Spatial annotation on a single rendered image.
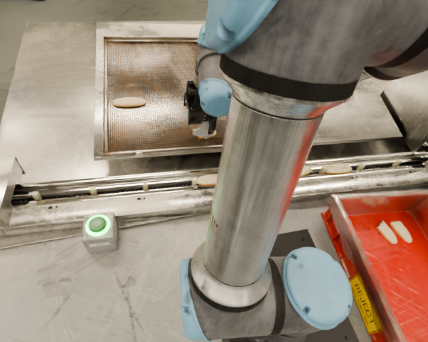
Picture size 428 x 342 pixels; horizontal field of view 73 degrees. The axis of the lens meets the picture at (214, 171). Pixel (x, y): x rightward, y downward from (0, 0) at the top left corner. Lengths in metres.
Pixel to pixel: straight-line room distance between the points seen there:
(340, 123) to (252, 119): 0.90
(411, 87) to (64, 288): 1.22
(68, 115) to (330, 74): 1.01
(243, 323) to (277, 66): 0.35
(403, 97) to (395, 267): 0.62
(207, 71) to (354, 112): 0.73
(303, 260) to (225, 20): 0.37
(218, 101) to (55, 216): 0.51
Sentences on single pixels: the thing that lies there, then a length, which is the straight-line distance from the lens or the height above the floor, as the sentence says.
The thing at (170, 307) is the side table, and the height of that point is 0.82.
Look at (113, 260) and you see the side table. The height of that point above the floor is 0.82.
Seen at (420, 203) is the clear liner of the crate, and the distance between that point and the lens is 1.07.
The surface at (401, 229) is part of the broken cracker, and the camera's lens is 1.03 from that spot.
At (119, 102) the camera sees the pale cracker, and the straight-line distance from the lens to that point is 0.99.
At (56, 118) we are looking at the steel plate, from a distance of 1.15.
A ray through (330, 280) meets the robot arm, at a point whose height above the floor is 1.12.
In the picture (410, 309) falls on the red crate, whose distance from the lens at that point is 0.94.
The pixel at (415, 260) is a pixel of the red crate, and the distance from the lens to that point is 1.01.
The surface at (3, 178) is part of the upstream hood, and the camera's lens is 0.88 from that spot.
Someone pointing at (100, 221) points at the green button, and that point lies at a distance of 0.75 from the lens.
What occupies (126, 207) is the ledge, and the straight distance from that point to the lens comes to 0.81.
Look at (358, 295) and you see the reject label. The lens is 0.84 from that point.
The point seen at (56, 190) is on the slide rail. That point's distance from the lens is 0.90.
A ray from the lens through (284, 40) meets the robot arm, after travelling 0.21.
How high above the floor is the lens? 1.54
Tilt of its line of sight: 51 degrees down
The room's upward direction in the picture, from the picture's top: 10 degrees clockwise
